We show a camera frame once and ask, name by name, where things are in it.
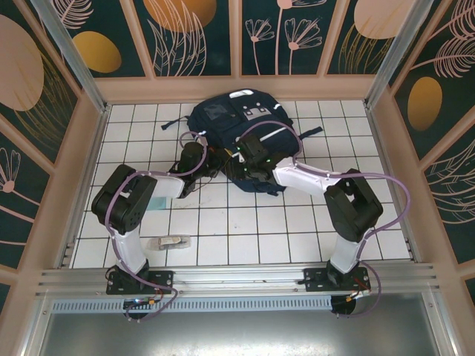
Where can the short aluminium side rail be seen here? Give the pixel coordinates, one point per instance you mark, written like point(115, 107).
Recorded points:
point(67, 252)
point(410, 248)

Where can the teal sticky note pad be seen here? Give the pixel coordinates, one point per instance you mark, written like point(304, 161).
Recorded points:
point(159, 204)

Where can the grey metal sheet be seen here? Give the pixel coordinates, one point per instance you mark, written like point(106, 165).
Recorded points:
point(237, 333)

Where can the dark floral wall panel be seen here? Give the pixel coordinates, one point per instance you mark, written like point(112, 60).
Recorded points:
point(178, 37)
point(426, 100)
point(282, 37)
point(96, 52)
point(356, 44)
point(452, 185)
point(22, 66)
point(18, 193)

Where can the long aluminium base rail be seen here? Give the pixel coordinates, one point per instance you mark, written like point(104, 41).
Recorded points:
point(241, 274)

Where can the navy blue student backpack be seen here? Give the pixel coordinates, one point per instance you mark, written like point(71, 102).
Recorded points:
point(222, 118)

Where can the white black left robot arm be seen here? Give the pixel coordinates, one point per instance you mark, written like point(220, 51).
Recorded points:
point(122, 200)

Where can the aluminium corner post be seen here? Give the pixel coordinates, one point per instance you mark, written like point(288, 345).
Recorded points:
point(397, 52)
point(74, 63)

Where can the clear plastic pencil pouch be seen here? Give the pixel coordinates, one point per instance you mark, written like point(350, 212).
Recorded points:
point(170, 243)

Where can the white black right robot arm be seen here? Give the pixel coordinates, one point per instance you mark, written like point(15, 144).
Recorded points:
point(304, 176)

